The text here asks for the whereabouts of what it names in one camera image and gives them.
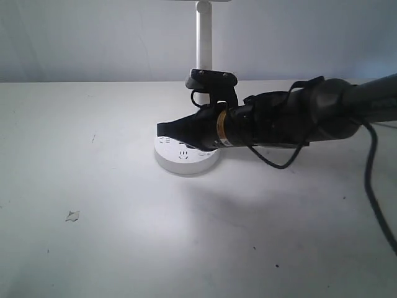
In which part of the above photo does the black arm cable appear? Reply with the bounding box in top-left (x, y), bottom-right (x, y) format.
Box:
top-left (248, 120), bottom-right (397, 249)

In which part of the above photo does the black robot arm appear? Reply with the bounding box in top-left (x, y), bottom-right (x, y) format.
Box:
top-left (157, 69), bottom-right (396, 151)

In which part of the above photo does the small torn paper scrap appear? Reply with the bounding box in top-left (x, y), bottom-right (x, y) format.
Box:
top-left (65, 211), bottom-right (80, 222)

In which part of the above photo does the white desk lamp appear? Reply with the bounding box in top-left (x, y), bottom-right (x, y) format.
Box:
top-left (154, 1), bottom-right (220, 175)

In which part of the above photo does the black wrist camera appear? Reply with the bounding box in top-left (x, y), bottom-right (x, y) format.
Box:
top-left (185, 69), bottom-right (238, 109)

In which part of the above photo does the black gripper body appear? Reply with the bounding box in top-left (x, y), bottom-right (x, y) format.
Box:
top-left (182, 104), bottom-right (226, 150)

